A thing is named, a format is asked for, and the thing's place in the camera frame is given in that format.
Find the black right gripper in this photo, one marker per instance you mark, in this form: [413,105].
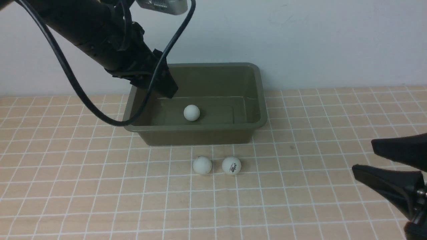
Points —
[406,190]

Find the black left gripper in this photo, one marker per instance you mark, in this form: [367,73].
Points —
[143,67]

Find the white ping-pong ball with logo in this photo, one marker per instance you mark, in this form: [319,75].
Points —
[231,165]

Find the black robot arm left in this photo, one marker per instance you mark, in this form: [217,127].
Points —
[105,31]

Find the olive green plastic bin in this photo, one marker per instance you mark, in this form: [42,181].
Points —
[230,97]

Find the checkered orange tablecloth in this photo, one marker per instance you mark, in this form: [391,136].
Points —
[65,175]

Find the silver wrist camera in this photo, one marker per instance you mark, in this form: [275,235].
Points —
[170,7]

